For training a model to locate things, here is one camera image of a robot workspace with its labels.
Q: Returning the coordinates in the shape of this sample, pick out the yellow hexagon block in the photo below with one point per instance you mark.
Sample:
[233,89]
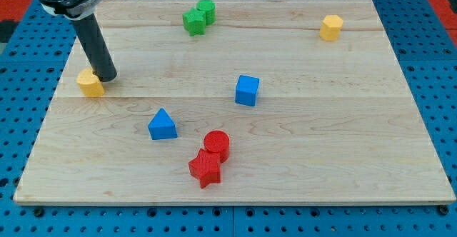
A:
[331,27]

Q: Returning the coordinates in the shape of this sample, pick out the yellow heart block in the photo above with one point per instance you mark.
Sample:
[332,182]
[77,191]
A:
[89,83]

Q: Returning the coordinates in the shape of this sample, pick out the light wooden board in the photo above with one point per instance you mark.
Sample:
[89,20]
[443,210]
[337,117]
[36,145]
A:
[334,123]

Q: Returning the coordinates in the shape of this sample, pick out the blue cube block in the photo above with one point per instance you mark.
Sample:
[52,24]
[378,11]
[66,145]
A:
[247,90]

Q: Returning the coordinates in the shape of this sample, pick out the red cylinder block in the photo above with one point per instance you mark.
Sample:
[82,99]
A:
[217,141]

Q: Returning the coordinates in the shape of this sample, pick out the red star block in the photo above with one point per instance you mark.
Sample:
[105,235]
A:
[206,167]

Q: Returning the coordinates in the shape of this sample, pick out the blue triangle block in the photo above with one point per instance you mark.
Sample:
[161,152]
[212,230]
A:
[162,126]

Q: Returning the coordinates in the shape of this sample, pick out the green star block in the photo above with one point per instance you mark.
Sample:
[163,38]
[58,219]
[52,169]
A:
[194,22]

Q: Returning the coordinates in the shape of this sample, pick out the green cylinder block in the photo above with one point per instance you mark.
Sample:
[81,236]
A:
[209,8]

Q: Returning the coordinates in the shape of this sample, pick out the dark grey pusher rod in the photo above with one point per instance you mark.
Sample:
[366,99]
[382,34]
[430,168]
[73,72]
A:
[95,48]

